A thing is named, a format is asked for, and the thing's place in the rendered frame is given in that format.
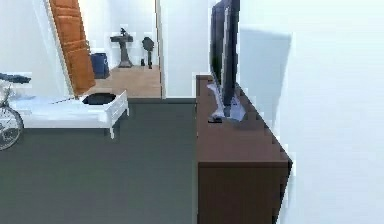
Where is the black flat television set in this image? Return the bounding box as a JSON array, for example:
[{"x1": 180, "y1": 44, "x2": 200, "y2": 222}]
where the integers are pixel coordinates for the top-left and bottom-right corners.
[{"x1": 206, "y1": 0, "x2": 248, "y2": 122}]

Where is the dark brown television cabinet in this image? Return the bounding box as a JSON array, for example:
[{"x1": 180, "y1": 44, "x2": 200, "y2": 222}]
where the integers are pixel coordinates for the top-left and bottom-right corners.
[{"x1": 195, "y1": 74, "x2": 294, "y2": 224}]

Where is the black round stand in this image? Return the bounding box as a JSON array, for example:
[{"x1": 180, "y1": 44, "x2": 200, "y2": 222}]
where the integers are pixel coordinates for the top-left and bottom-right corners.
[{"x1": 140, "y1": 36, "x2": 156, "y2": 70}]

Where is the black round dish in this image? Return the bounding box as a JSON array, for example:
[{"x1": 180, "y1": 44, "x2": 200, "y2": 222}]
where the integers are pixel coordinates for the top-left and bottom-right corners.
[{"x1": 81, "y1": 92, "x2": 117, "y2": 106}]

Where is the dark blue bin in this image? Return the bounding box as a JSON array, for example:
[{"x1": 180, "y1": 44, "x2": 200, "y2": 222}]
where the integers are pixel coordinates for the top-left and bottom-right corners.
[{"x1": 90, "y1": 52, "x2": 111, "y2": 80}]

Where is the white low table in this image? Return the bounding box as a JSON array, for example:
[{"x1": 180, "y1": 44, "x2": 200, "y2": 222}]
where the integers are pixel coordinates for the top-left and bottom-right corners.
[{"x1": 9, "y1": 89, "x2": 130, "y2": 140}]

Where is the orange wooden room door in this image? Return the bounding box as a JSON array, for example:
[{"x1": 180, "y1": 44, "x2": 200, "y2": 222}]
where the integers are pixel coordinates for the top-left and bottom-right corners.
[{"x1": 49, "y1": 0, "x2": 97, "y2": 98}]

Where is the white bicycle with black saddle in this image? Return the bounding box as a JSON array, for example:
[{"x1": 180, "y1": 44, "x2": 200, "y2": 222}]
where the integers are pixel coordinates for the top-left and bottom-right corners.
[{"x1": 0, "y1": 72, "x2": 32, "y2": 152}]

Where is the dark grey pedestal sink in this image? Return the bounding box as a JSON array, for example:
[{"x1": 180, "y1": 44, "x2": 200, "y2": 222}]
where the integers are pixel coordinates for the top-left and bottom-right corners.
[{"x1": 110, "y1": 27, "x2": 135, "y2": 69}]

